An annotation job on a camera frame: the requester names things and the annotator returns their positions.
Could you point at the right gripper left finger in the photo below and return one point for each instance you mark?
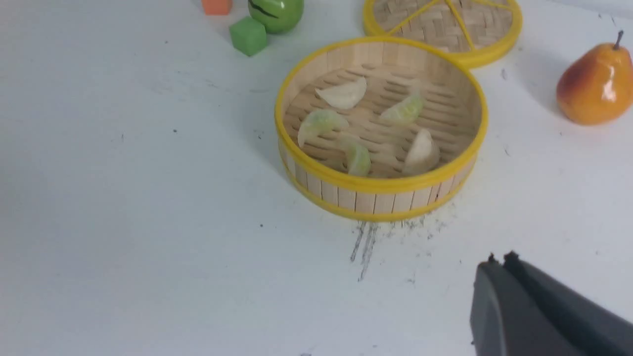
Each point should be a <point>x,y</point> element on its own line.
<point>506,321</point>

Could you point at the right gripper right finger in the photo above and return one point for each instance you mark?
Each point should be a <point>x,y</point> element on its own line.
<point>590,328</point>

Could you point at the green dumpling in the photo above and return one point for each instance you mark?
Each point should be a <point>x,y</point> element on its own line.
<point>358,160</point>
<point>319,122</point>
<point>407,110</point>

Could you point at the white dumpling bottom edge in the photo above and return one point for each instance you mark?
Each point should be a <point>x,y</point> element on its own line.
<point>344,96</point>

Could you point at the bamboo steamer tray yellow rim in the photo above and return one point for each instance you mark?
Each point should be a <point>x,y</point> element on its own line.
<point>455,113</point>

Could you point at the woven bamboo steamer lid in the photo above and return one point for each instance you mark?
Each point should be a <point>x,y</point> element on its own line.
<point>473,32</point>

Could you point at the orange toy pear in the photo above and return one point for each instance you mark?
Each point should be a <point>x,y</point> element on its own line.
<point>598,87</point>

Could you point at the green toy watermelon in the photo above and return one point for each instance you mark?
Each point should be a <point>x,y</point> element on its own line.
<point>277,16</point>

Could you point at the green cube block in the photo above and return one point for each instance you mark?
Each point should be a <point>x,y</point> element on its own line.
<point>248,36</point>

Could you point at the orange cube block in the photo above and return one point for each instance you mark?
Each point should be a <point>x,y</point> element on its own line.
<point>216,7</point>

